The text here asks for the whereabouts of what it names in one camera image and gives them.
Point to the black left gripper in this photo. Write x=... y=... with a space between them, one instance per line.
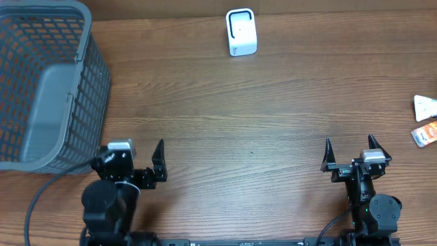
x=146 y=174

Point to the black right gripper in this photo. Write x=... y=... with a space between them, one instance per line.
x=341 y=170

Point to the orange tissue pack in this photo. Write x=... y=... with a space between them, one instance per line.
x=425 y=135

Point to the white Pantene tube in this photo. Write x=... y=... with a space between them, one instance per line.
x=424 y=107

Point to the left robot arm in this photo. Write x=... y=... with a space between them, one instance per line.
x=110 y=202

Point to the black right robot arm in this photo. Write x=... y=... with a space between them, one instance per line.
x=374 y=216

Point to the white barcode scanner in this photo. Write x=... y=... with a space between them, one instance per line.
x=241 y=32

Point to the dark grey plastic basket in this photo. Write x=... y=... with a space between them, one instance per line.
x=55 y=86

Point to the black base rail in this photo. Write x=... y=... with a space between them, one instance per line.
x=252 y=242

